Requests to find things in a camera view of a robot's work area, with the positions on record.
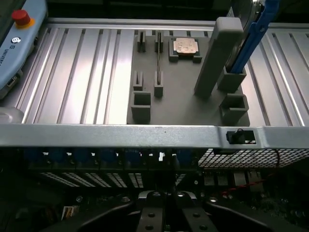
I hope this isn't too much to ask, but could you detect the open PC case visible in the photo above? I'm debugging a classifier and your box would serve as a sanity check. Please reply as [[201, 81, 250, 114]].
[[0, 107, 309, 232]]

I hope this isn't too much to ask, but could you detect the blue slot clip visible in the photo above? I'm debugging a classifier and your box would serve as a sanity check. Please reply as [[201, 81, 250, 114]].
[[49, 147, 68, 166]]

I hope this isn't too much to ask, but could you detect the grey parts rack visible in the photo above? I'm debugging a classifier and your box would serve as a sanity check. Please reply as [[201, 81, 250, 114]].
[[126, 16, 251, 127]]

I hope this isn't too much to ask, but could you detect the green RAM stick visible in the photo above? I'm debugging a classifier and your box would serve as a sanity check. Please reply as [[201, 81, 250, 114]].
[[155, 32, 164, 86]]

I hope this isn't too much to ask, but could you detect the silver CPU chip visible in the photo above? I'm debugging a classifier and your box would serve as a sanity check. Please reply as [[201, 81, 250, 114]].
[[172, 37, 199, 58]]

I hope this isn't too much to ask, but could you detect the hard disk drive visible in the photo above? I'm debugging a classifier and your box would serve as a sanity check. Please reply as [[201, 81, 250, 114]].
[[228, 0, 282, 75]]

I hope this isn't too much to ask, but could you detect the silver hard disk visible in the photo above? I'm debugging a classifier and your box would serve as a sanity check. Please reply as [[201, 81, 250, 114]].
[[230, 0, 266, 67]]

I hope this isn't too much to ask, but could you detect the grey teach pendant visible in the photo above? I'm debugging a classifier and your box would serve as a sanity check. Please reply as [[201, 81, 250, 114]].
[[0, 0, 48, 100]]

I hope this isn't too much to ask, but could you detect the red wire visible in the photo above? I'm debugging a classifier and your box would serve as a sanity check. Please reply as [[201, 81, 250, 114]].
[[221, 149, 281, 195]]

